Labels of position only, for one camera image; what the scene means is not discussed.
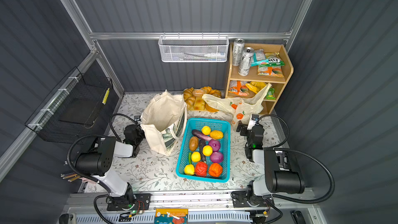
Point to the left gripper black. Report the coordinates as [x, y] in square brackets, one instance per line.
[138, 131]

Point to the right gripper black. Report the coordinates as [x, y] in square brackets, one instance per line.
[247, 130]

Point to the cream plastic grocery bag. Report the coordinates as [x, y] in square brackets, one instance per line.
[241, 108]

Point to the beige canvas tote bag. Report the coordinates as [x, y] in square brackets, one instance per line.
[164, 121]

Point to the teal plastic basket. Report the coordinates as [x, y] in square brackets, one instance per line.
[197, 124]

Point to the silver can front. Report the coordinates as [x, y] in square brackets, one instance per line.
[245, 63]

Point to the silver can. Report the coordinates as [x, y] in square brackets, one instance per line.
[237, 52]
[245, 63]

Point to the teal snack packet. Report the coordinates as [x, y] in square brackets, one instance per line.
[259, 58]

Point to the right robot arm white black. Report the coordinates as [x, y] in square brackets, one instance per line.
[282, 174]

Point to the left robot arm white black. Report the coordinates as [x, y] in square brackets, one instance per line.
[91, 157]

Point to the orange yellow mango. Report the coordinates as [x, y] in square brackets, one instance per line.
[216, 135]

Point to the purple onion upper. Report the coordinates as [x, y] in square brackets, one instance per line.
[215, 145]

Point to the purple onion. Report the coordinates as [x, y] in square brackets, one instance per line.
[215, 145]
[216, 157]

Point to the purple onion lower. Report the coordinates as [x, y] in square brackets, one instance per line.
[216, 157]

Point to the small green snack packet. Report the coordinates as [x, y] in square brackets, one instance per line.
[271, 94]

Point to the yellow lemon top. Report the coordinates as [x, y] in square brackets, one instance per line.
[206, 130]

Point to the yellow lemon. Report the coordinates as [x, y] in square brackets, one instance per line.
[195, 157]
[189, 169]
[207, 150]
[206, 130]

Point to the yellow lemon middle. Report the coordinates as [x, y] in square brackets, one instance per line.
[207, 150]

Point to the orange snack bag lower shelf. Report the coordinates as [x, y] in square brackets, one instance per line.
[239, 88]

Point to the orange snack bag shelf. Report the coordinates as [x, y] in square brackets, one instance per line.
[274, 71]
[239, 88]

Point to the yellow snack bag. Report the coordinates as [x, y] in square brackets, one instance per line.
[255, 87]

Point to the orange pumpkin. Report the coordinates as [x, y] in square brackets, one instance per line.
[215, 170]

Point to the purple eggplant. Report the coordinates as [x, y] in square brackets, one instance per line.
[201, 136]

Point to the brown potato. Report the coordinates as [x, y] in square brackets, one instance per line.
[193, 143]

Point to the red tomato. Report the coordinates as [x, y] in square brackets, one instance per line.
[201, 169]

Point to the yellow lemon left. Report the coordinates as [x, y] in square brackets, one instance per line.
[195, 157]

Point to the yellow lemon bottom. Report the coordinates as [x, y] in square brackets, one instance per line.
[189, 169]

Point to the wooden shelf unit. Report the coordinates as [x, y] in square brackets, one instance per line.
[278, 83]

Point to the bread rolls tray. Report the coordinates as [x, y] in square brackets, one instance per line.
[194, 98]

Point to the orange snack bag top shelf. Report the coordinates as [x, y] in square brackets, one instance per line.
[274, 71]

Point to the green chips bag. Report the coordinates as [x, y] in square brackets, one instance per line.
[273, 59]

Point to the colourful box at front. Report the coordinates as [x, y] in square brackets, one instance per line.
[171, 216]

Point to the white tube in basket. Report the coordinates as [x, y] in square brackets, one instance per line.
[213, 55]

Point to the silver can rear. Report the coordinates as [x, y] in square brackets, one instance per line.
[237, 52]

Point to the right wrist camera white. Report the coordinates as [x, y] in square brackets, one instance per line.
[254, 118]

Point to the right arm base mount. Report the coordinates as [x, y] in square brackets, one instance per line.
[246, 199]

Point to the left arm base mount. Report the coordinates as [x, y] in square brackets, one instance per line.
[140, 202]

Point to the black wire wall basket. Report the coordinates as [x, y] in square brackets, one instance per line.
[80, 107]

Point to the white wire wall basket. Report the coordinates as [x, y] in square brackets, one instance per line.
[172, 49]

